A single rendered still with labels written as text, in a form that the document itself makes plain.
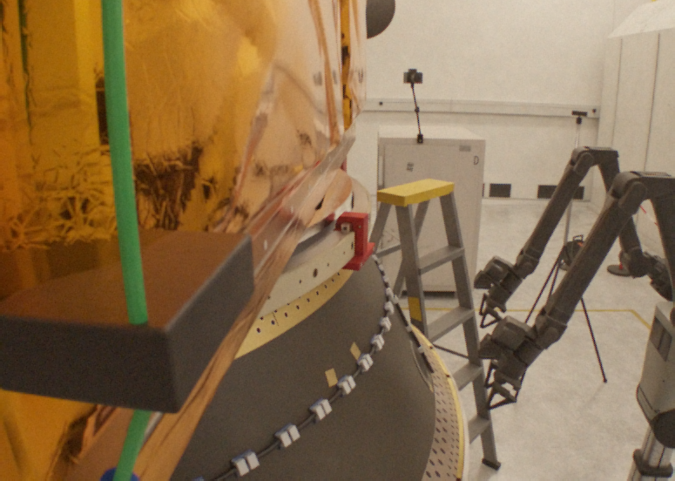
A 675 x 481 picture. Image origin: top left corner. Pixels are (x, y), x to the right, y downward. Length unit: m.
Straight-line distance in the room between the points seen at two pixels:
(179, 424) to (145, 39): 0.24
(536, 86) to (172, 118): 8.56
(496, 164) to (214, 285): 8.53
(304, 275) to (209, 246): 0.56
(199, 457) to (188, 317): 0.56
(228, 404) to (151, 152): 0.55
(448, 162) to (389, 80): 4.08
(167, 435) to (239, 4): 0.27
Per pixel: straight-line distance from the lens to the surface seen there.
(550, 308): 1.26
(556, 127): 8.90
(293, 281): 0.75
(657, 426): 1.70
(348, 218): 0.94
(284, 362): 0.80
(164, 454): 0.34
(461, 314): 2.48
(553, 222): 1.65
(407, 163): 4.41
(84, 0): 0.20
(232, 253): 0.21
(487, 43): 8.55
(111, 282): 0.19
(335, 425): 0.87
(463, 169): 4.47
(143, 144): 0.22
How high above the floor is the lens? 1.99
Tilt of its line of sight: 16 degrees down
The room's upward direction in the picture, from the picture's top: straight up
